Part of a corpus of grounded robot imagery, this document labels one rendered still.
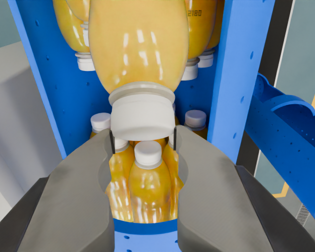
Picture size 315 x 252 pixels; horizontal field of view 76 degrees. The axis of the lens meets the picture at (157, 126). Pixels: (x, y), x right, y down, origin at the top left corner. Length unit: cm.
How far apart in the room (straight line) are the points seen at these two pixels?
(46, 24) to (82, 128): 18
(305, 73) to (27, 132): 173
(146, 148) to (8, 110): 27
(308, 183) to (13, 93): 82
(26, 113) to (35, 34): 22
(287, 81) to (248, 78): 158
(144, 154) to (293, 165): 64
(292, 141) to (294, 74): 99
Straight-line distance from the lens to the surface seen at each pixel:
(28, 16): 31
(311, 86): 192
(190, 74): 27
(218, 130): 20
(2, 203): 43
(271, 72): 151
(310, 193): 80
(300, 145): 85
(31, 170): 49
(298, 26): 169
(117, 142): 32
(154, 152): 28
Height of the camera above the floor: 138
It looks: 58 degrees down
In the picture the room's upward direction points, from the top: 174 degrees clockwise
